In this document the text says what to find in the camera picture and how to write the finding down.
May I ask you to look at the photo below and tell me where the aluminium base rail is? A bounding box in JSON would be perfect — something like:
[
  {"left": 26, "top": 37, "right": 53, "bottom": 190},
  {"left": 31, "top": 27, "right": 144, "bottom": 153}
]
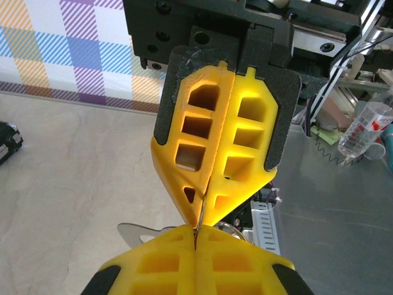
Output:
[{"left": 334, "top": 0, "right": 393, "bottom": 93}]

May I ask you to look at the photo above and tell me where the clear plastic bottle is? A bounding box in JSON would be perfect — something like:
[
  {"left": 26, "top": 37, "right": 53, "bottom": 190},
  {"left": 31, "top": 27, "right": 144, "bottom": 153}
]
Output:
[{"left": 337, "top": 88, "right": 393, "bottom": 160}]

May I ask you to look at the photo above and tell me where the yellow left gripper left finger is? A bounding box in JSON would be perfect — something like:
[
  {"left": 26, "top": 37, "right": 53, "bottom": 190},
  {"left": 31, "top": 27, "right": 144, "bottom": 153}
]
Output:
[{"left": 81, "top": 225, "right": 197, "bottom": 295}]

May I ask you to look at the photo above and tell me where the perforated grey cable duct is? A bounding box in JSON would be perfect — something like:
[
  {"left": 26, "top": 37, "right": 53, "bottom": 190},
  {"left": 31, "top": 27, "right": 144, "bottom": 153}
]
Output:
[{"left": 250, "top": 199, "right": 282, "bottom": 258}]

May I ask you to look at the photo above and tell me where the black hard case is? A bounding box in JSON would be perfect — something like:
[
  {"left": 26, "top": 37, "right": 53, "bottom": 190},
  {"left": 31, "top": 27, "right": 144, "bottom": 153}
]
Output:
[{"left": 0, "top": 120, "right": 25, "bottom": 167}]

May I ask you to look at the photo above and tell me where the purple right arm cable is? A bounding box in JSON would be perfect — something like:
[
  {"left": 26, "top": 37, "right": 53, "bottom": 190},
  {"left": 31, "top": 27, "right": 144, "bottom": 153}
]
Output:
[{"left": 259, "top": 187, "right": 282, "bottom": 204}]

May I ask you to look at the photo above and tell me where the blue object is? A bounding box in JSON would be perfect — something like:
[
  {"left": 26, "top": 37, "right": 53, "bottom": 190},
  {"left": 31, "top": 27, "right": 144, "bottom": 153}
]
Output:
[{"left": 380, "top": 122, "right": 393, "bottom": 145}]

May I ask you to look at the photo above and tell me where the green paper sheet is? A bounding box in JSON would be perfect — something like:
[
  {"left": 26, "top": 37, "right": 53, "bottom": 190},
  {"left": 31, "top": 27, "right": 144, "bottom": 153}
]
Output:
[{"left": 309, "top": 124, "right": 342, "bottom": 145}]

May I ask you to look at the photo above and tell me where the grey round object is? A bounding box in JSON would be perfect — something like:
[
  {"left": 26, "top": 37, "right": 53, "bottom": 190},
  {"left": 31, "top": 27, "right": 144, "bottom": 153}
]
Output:
[{"left": 365, "top": 143, "right": 387, "bottom": 161}]

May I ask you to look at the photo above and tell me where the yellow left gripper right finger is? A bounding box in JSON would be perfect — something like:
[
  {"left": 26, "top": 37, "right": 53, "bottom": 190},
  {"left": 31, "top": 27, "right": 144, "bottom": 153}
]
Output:
[{"left": 195, "top": 226, "right": 314, "bottom": 295}]

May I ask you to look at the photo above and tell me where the grey metal sheet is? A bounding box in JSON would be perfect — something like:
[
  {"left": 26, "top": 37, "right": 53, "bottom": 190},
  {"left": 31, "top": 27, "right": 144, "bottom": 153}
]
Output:
[{"left": 220, "top": 122, "right": 393, "bottom": 295}]

